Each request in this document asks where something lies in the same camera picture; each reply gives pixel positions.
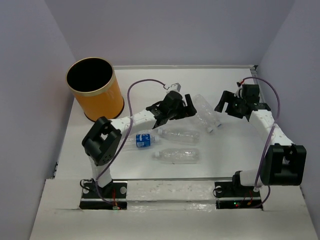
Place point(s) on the blue label plastic bottle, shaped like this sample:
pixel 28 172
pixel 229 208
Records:
pixel 140 141

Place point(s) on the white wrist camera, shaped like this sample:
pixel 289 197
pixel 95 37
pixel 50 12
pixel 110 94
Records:
pixel 176 87
pixel 238 93

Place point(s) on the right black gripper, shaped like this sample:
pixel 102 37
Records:
pixel 226 95

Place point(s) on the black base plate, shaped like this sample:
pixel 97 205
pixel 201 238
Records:
pixel 111 197
pixel 230 197

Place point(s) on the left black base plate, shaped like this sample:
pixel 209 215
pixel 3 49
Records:
pixel 111 197

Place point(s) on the clear plastic bottle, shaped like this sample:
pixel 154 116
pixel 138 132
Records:
pixel 212 115
pixel 202 115

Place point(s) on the orange cylindrical bin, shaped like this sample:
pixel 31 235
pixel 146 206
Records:
pixel 94 85

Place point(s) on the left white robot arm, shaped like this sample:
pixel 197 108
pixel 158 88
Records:
pixel 102 142

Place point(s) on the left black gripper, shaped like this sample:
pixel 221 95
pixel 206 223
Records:
pixel 184 112

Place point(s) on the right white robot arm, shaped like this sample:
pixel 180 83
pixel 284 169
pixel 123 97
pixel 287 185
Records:
pixel 282 162

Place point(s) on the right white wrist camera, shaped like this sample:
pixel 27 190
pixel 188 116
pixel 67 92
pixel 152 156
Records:
pixel 238 93

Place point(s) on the clear bottle front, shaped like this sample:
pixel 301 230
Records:
pixel 176 156

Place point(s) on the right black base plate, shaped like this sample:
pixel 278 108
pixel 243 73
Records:
pixel 230 197

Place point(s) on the white cardboard front panel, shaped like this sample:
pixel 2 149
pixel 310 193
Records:
pixel 170 210

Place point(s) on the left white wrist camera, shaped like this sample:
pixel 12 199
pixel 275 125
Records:
pixel 176 87

